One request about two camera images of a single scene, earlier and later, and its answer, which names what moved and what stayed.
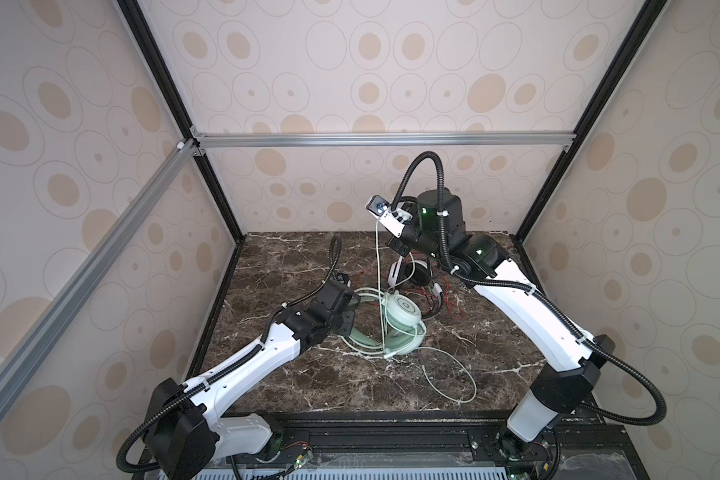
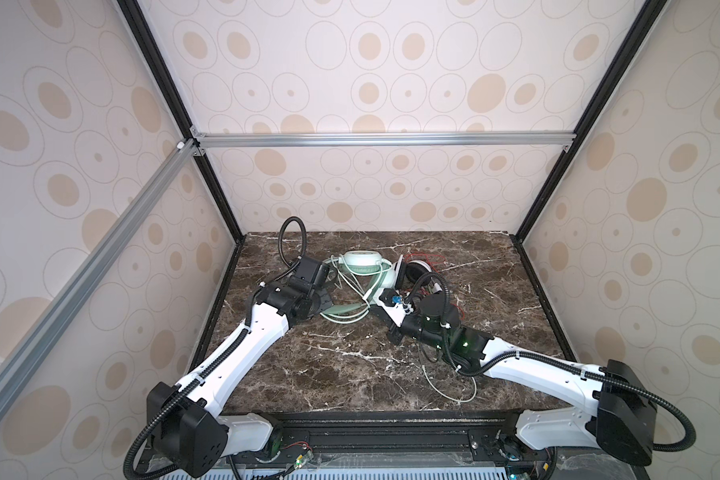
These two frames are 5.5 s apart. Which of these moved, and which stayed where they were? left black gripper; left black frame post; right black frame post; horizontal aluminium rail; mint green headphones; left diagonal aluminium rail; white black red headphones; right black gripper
Moved: left black gripper; mint green headphones; right black gripper
Stayed: horizontal aluminium rail; right black frame post; left black frame post; left diagonal aluminium rail; white black red headphones
